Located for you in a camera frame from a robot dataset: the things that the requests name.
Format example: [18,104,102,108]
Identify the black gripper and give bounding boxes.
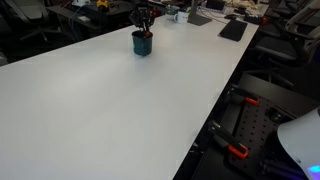
[129,3,156,34]

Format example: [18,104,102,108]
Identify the dark teal cup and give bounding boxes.
[131,29,154,57]

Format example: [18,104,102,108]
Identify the green bowl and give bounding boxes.
[164,4,181,21]

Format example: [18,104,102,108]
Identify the black desk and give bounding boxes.
[46,0,146,36]

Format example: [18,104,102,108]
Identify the white mug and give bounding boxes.
[173,10,190,25]

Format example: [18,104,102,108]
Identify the yellow toy object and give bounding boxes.
[96,0,110,9]

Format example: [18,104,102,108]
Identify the grey monitor stand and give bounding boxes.
[187,0,213,27]

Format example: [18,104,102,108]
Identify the black box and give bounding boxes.
[205,0,226,11]

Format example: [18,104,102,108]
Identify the black keyboard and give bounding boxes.
[218,19,249,43]

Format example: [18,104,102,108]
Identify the grey mesh office chair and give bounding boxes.
[253,6,320,68]
[286,0,320,31]

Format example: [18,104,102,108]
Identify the black robot cart top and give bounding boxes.
[191,73,320,180]

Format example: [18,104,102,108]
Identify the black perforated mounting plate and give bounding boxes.
[228,96,303,179]

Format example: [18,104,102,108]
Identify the black power socket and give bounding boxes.
[268,107,284,123]

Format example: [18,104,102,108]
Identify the black clamp with orange handle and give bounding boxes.
[208,120,250,160]
[227,84,260,107]

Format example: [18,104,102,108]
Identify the black cable bundle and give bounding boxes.
[261,159,306,179]

